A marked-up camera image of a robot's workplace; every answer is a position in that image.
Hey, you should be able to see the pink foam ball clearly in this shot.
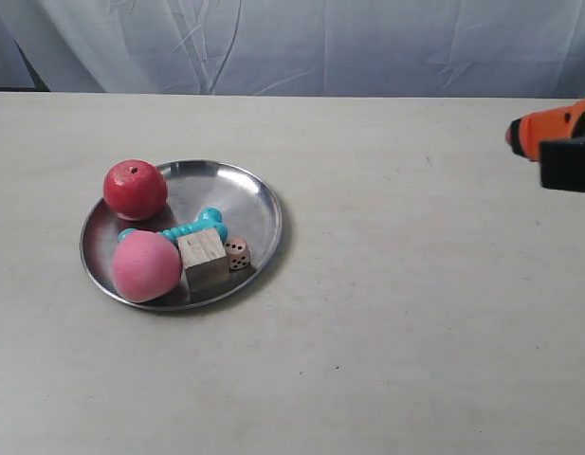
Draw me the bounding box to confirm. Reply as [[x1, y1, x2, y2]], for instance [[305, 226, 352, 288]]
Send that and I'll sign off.
[[111, 230, 182, 303]]

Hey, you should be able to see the teal rubber bone toy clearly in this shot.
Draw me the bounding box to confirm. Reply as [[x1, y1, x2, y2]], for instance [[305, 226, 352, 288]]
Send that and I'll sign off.
[[118, 207, 228, 244]]

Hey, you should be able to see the wooden die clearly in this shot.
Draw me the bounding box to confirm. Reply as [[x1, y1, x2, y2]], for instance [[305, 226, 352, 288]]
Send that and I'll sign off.
[[224, 237, 251, 271]]

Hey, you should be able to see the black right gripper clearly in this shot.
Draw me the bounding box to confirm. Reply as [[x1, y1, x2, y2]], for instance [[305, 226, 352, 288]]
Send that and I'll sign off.
[[505, 98, 585, 192]]

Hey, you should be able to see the round steel plate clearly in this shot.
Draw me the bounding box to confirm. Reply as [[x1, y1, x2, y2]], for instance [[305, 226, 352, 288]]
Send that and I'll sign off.
[[80, 159, 284, 312]]

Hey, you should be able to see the white backdrop cloth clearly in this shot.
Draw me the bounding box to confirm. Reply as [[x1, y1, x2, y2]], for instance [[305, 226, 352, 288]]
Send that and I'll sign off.
[[0, 1, 585, 98]]

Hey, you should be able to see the wooden cube block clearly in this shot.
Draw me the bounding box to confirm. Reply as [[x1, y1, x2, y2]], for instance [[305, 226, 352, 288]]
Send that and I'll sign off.
[[177, 227, 229, 293]]

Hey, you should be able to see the red toy apple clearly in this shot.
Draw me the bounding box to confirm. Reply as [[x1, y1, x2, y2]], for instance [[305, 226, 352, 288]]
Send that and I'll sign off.
[[102, 159, 168, 221]]

